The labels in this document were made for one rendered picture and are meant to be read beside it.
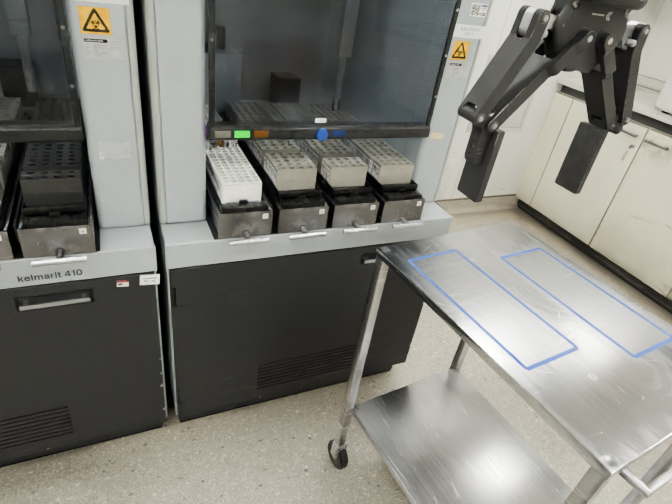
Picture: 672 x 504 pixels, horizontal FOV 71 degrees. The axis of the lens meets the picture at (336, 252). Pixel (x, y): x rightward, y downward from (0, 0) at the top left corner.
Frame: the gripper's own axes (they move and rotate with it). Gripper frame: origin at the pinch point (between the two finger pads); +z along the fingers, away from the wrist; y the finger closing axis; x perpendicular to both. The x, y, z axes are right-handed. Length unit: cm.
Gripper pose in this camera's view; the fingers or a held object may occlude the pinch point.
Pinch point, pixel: (524, 181)
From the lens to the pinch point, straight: 52.4
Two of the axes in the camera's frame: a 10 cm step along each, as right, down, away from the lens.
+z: -1.4, 8.3, 5.4
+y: 9.1, -1.1, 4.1
